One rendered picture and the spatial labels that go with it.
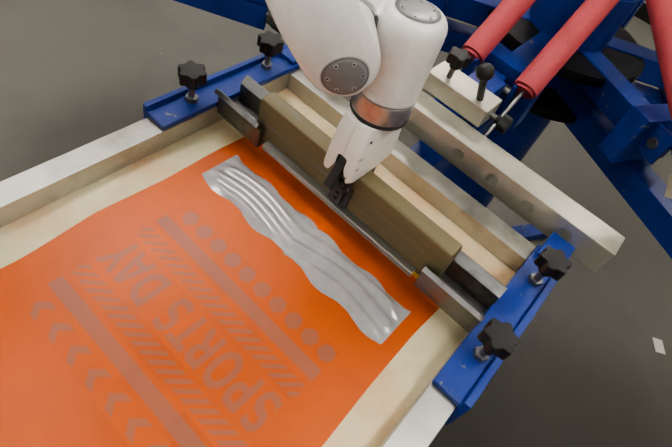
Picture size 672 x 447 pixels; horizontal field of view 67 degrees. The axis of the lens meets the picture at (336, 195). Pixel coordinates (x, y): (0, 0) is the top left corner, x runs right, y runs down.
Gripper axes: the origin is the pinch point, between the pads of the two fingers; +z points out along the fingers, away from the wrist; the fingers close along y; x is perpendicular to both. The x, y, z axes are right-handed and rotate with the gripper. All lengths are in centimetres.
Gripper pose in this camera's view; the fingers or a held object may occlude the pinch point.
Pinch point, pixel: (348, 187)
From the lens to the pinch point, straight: 73.6
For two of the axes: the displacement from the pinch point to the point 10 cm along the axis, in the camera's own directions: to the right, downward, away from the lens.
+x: 7.2, 6.2, -3.0
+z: -2.3, 6.3, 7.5
